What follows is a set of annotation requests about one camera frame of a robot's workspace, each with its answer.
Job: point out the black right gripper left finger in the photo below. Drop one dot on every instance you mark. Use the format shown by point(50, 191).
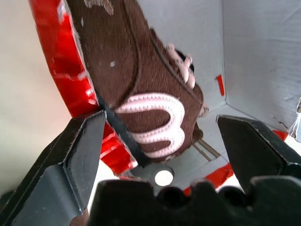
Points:
point(70, 162)

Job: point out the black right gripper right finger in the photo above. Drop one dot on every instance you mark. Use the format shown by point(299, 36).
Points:
point(254, 146)

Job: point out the brown suede shoe pink laces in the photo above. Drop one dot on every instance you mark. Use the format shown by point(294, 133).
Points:
point(143, 94)

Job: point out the red shoebox grey inside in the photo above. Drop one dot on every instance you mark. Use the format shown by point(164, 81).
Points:
point(235, 58)

